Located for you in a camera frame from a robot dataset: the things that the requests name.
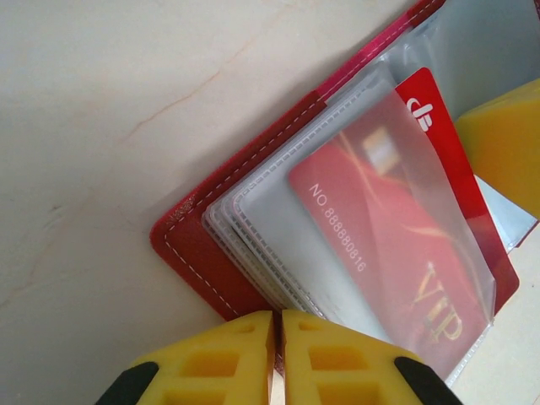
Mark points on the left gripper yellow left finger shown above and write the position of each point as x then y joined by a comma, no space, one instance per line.
219,367

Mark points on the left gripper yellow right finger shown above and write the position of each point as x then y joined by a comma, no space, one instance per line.
337,367

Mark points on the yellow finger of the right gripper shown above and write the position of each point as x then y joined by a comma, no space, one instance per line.
506,143

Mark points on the red card with white logo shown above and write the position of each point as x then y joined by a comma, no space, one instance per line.
457,169

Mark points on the red leather card holder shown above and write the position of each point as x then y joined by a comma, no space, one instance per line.
202,253

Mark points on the red VIP card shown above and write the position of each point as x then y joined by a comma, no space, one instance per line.
358,219

